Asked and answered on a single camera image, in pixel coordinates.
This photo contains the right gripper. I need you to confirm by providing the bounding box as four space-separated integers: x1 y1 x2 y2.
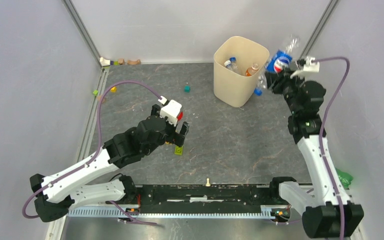
265 66 307 115

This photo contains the crushed Pepsi bottle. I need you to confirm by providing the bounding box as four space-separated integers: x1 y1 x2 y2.
254 34 301 96

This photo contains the green plastic bottle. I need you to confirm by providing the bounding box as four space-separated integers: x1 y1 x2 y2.
335 168 354 189

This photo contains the clear long plastic bottle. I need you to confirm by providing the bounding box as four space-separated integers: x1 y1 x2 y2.
229 57 242 75

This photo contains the clear bottle purple label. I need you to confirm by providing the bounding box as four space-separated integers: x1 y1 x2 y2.
224 60 234 72

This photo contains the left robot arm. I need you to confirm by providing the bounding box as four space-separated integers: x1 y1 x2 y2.
29 100 190 223

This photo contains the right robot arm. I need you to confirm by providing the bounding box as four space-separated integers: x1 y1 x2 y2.
265 69 364 239

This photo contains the beige plastic bin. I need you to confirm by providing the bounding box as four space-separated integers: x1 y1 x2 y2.
213 36 270 108

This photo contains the red horseshoe toy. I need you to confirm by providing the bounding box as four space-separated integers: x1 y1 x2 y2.
176 111 183 121

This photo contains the green flat brick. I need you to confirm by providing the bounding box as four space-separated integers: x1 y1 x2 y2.
174 145 184 156

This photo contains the teal cube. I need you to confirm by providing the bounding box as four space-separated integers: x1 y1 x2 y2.
184 86 191 93

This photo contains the small chess pawn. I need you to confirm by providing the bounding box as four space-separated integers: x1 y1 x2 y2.
205 177 211 187

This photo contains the wooden arch block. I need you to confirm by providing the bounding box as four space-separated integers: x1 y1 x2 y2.
126 59 142 65

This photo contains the white arch block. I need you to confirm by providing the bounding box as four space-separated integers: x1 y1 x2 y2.
99 57 112 67

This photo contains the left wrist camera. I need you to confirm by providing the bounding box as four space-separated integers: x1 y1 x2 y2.
159 99 183 127

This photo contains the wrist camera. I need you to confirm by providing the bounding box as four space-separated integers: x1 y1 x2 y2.
159 99 183 127
290 56 320 79

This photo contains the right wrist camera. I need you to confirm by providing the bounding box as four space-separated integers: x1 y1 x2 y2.
290 56 320 79

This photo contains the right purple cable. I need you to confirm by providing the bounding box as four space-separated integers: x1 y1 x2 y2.
302 56 351 240

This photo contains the purple cable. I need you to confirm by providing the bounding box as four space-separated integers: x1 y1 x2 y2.
302 56 351 240
22 80 168 227

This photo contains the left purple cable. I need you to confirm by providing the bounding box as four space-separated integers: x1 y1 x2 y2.
22 80 168 227

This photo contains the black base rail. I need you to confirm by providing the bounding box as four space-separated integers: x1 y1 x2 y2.
116 184 288 214

